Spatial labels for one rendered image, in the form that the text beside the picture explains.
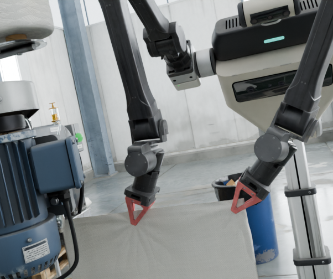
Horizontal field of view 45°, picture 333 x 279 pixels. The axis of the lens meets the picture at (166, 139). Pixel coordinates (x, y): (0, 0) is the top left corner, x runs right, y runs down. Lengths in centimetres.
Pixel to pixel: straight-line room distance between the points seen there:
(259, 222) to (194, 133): 615
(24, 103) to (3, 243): 24
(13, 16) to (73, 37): 913
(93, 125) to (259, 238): 704
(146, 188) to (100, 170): 887
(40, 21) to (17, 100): 22
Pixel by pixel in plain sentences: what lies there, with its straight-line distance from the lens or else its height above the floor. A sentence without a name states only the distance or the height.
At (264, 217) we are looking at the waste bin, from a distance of 323.
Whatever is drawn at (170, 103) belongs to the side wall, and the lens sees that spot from 928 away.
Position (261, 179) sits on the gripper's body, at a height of 113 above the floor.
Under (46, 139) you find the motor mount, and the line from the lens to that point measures 83.
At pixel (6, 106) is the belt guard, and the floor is 138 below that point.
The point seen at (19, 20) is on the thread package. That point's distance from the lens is 86.
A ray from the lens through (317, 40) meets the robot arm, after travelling 85.
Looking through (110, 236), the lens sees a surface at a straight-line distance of 108.
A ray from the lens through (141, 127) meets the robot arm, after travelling 96.
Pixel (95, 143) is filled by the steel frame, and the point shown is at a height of 82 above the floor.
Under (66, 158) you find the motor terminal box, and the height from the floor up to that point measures 127.
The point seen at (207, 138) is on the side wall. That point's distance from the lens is 916.
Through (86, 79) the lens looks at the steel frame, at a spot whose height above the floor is 234.
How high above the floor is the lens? 132
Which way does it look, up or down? 4 degrees down
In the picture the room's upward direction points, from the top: 11 degrees counter-clockwise
